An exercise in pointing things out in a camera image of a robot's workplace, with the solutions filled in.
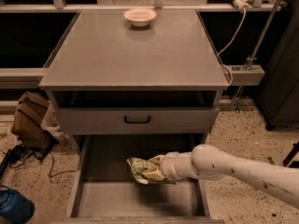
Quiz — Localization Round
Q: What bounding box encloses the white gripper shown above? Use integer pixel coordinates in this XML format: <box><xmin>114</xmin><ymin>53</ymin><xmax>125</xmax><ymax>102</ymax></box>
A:
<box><xmin>142</xmin><ymin>152</ymin><xmax>196</xmax><ymax>181</ymax></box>

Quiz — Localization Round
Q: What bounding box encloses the brown backpack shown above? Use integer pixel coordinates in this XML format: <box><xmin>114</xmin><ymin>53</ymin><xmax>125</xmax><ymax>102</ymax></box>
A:
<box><xmin>11</xmin><ymin>91</ymin><xmax>57</xmax><ymax>156</ymax></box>

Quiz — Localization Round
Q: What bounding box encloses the green jalapeno chip bag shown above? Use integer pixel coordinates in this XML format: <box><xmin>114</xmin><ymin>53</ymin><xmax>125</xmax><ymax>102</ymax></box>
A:
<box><xmin>126</xmin><ymin>157</ymin><xmax>176</xmax><ymax>185</ymax></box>

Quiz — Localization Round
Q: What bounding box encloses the blue water jug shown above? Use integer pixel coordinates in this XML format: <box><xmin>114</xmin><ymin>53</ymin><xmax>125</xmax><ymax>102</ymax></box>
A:
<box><xmin>0</xmin><ymin>185</ymin><xmax>35</xmax><ymax>224</ymax></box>

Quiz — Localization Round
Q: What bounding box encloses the white bowl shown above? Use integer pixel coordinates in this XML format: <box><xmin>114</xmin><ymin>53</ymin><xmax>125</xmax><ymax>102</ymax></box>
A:
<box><xmin>123</xmin><ymin>8</ymin><xmax>157</xmax><ymax>27</ymax></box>

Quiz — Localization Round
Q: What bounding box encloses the black drawer handle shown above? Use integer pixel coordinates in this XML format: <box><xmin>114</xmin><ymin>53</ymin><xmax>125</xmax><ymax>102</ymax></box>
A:
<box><xmin>123</xmin><ymin>116</ymin><xmax>151</xmax><ymax>124</ymax></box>

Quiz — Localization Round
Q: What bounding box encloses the open grey lower drawer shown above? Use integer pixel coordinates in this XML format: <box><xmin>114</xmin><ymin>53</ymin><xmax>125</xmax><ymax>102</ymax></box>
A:
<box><xmin>56</xmin><ymin>134</ymin><xmax>224</xmax><ymax>224</ymax></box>

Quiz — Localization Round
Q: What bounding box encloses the white cable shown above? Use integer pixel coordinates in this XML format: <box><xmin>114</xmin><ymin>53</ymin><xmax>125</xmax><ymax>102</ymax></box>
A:
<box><xmin>216</xmin><ymin>7</ymin><xmax>248</xmax><ymax>86</ymax></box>

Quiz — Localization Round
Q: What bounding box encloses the metal support pole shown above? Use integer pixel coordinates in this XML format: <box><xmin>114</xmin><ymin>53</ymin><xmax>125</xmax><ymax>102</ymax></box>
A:
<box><xmin>232</xmin><ymin>0</ymin><xmax>281</xmax><ymax>112</ymax></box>

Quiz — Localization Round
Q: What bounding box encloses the black wheeled cart leg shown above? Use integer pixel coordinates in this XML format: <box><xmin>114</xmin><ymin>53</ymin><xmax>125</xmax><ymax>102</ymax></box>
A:
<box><xmin>282</xmin><ymin>142</ymin><xmax>299</xmax><ymax>167</ymax></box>

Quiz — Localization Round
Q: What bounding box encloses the black cable bundle on floor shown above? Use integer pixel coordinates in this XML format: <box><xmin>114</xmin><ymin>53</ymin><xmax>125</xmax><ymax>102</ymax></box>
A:
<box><xmin>0</xmin><ymin>143</ymin><xmax>78</xmax><ymax>179</ymax></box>

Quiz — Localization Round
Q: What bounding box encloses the closed grey upper drawer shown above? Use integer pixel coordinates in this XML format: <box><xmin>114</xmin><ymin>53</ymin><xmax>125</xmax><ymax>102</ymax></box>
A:
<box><xmin>56</xmin><ymin>107</ymin><xmax>219</xmax><ymax>135</ymax></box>

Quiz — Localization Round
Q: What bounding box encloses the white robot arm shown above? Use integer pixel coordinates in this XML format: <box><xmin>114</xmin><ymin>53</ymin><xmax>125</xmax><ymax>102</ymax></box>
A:
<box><xmin>142</xmin><ymin>144</ymin><xmax>299</xmax><ymax>208</ymax></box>

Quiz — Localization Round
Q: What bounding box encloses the dark grey cabinet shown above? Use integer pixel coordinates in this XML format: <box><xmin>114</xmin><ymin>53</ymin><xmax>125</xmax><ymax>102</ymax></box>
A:
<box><xmin>257</xmin><ymin>8</ymin><xmax>299</xmax><ymax>131</ymax></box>

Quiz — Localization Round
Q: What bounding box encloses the grey drawer cabinet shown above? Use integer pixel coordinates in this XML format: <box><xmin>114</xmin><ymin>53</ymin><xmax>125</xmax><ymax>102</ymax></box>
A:
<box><xmin>38</xmin><ymin>8</ymin><xmax>230</xmax><ymax>224</ymax></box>

